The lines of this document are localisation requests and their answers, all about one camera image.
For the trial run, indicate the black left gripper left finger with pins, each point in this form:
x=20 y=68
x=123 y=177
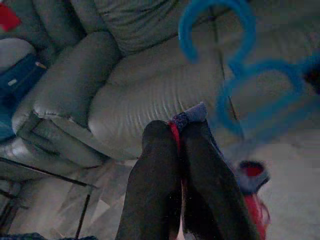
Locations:
x=152 y=187

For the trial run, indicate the blue plastic hanger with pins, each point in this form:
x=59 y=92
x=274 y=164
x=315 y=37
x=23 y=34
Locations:
x=246 y=37

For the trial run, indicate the red garment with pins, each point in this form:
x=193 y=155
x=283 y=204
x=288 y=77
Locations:
x=252 y=172

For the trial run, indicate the blue storage bag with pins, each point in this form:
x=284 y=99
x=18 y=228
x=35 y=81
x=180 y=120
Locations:
x=17 y=80

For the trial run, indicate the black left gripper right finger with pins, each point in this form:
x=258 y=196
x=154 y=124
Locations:
x=212 y=190

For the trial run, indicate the red fabric item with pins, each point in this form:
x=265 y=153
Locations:
x=7 y=17

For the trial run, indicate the green leather sofa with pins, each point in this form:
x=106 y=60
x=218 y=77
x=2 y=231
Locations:
x=137 y=82

